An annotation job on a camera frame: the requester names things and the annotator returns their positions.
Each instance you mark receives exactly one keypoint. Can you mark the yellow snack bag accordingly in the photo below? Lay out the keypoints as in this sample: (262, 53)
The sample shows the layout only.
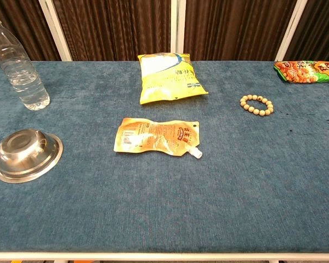
(164, 82)

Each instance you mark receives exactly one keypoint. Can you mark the blue table cloth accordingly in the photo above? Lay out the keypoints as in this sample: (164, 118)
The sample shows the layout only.
(164, 197)

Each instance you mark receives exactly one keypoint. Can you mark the white partition post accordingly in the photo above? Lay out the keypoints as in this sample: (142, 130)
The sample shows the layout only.
(54, 30)
(290, 30)
(178, 24)

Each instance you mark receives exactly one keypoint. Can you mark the green orange snack bag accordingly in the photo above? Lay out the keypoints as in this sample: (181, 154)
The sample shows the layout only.
(304, 71)

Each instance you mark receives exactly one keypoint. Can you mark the brown curtain panel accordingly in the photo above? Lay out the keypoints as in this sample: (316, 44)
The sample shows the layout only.
(320, 27)
(235, 27)
(112, 27)
(22, 22)

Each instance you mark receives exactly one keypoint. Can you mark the stainless steel bowl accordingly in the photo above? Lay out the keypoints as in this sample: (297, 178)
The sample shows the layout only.
(24, 153)

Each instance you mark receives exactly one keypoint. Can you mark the orange spout pouch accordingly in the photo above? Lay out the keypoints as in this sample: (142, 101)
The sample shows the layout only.
(153, 137)

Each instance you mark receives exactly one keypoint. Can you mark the clear plastic water bottle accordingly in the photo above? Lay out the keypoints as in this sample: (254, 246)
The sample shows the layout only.
(19, 71)

